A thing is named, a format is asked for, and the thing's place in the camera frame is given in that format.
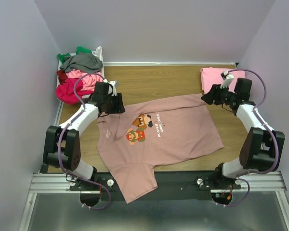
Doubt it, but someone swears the dusty pink printed t-shirt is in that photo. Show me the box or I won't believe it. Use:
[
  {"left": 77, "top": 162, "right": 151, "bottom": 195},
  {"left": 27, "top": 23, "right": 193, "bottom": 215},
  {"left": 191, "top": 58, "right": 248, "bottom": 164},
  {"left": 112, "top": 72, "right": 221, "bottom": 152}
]
[{"left": 97, "top": 94, "right": 223, "bottom": 203}]

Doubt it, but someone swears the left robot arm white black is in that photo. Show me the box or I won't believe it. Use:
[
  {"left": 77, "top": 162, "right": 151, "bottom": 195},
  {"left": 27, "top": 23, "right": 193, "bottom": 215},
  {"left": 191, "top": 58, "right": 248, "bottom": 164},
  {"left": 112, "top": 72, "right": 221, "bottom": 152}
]
[{"left": 43, "top": 80, "right": 125, "bottom": 188}]

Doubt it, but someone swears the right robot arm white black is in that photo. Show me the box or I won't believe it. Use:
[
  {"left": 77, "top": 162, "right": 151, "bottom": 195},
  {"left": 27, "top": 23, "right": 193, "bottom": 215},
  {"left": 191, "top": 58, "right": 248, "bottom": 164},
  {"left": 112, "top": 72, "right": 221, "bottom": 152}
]
[{"left": 202, "top": 78, "right": 285, "bottom": 188}]

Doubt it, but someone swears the folded light pink t-shirt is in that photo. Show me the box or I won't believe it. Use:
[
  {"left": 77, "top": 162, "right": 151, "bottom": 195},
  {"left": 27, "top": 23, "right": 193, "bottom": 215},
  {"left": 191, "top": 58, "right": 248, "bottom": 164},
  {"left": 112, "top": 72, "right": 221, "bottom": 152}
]
[{"left": 200, "top": 67, "right": 246, "bottom": 94}]

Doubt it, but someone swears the pink t-shirt in basket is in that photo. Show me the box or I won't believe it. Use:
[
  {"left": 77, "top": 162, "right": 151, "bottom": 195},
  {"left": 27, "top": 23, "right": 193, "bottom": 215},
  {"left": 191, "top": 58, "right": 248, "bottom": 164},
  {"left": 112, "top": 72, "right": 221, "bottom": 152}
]
[{"left": 66, "top": 69, "right": 104, "bottom": 91}]

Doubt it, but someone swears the magenta t-shirt in basket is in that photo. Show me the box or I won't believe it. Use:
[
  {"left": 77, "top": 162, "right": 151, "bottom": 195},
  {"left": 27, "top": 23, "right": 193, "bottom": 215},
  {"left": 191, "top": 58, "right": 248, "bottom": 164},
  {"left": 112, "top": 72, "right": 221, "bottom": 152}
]
[{"left": 56, "top": 78, "right": 93, "bottom": 105}]

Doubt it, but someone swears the grey t-shirt in basket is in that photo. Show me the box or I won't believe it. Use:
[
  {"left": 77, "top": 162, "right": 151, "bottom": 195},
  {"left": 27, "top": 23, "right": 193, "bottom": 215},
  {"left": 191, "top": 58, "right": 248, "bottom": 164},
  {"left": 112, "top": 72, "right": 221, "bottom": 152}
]
[{"left": 60, "top": 52, "right": 103, "bottom": 74}]

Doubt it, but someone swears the white laundry basket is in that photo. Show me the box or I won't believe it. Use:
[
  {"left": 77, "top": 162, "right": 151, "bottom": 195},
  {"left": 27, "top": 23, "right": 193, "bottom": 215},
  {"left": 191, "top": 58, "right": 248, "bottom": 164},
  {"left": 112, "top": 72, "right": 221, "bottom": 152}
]
[{"left": 56, "top": 46, "right": 105, "bottom": 99}]

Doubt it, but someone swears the dark red t-shirt in basket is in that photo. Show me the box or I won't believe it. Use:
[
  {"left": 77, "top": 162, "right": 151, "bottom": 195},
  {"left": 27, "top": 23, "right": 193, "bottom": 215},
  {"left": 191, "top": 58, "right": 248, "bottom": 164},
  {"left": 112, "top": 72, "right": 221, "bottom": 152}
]
[{"left": 56, "top": 70, "right": 68, "bottom": 84}]

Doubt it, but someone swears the green t-shirt in basket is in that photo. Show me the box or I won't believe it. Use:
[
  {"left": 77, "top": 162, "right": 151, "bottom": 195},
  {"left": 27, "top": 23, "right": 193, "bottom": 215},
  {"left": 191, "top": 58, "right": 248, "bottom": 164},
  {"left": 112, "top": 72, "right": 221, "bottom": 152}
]
[{"left": 57, "top": 46, "right": 92, "bottom": 63}]

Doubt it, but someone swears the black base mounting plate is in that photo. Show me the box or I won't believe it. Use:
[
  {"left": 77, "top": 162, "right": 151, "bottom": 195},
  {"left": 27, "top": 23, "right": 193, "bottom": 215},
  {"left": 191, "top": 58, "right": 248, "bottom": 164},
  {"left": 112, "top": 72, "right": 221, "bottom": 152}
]
[{"left": 70, "top": 171, "right": 241, "bottom": 206}]

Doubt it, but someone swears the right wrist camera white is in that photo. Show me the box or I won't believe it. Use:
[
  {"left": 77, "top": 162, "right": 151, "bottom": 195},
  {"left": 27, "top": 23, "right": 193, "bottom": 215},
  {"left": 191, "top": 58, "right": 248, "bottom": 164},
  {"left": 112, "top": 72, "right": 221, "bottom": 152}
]
[{"left": 220, "top": 71, "right": 234, "bottom": 89}]

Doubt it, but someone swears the aluminium frame rail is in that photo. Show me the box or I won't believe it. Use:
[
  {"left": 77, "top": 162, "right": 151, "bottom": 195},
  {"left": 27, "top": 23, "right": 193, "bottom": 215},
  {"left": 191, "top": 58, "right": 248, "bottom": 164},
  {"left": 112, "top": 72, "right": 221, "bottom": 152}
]
[{"left": 19, "top": 168, "right": 289, "bottom": 231}]

